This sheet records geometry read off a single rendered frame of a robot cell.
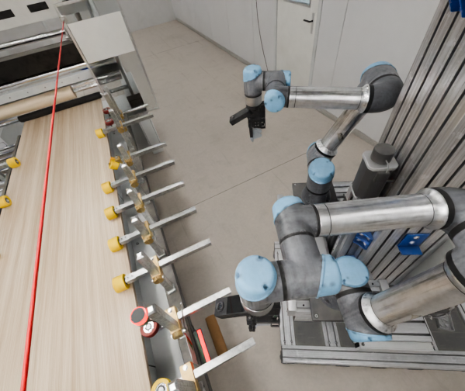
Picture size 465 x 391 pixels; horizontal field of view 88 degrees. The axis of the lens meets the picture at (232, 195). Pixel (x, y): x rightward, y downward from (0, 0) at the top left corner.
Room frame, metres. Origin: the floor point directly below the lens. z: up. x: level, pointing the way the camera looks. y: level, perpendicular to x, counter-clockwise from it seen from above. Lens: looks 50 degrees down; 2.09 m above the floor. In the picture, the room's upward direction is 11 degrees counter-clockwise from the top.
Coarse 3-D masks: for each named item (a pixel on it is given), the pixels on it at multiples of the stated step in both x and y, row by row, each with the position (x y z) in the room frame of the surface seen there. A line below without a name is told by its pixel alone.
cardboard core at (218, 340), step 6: (210, 318) 0.50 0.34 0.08; (210, 324) 0.46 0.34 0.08; (216, 324) 0.45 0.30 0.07; (210, 330) 0.42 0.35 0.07; (216, 330) 0.41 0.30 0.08; (216, 336) 0.38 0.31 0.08; (222, 336) 0.37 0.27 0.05; (216, 342) 0.34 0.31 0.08; (222, 342) 0.33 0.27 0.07; (216, 348) 0.30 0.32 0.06; (222, 348) 0.29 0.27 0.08
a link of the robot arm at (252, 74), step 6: (246, 66) 1.01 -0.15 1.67; (252, 66) 1.00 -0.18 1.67; (258, 66) 0.99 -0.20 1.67; (246, 72) 0.97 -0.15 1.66; (252, 72) 0.96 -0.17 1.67; (258, 72) 0.96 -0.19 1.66; (246, 78) 0.97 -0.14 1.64; (252, 78) 0.95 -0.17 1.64; (258, 78) 0.95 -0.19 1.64; (246, 84) 0.97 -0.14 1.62; (252, 84) 0.95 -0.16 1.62; (258, 84) 0.95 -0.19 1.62; (246, 90) 0.97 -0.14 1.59; (252, 90) 0.95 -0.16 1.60; (258, 90) 0.96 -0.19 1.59; (246, 96) 0.97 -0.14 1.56; (252, 96) 0.95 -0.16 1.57; (258, 96) 0.96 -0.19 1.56
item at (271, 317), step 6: (276, 306) 0.14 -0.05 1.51; (270, 312) 0.14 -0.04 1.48; (276, 312) 0.14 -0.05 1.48; (246, 318) 0.15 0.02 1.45; (252, 318) 0.14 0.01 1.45; (258, 318) 0.14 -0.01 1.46; (264, 318) 0.14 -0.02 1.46; (270, 318) 0.13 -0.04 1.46; (276, 318) 0.14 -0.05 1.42; (252, 324) 0.13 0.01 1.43; (270, 324) 0.13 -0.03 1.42
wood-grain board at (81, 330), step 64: (64, 128) 2.24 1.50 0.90; (64, 192) 1.32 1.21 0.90; (0, 256) 0.86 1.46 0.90; (64, 256) 0.77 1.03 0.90; (128, 256) 0.70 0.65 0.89; (0, 320) 0.47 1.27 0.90; (64, 320) 0.41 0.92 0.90; (128, 320) 0.35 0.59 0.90; (0, 384) 0.19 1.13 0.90; (64, 384) 0.15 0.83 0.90; (128, 384) 0.11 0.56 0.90
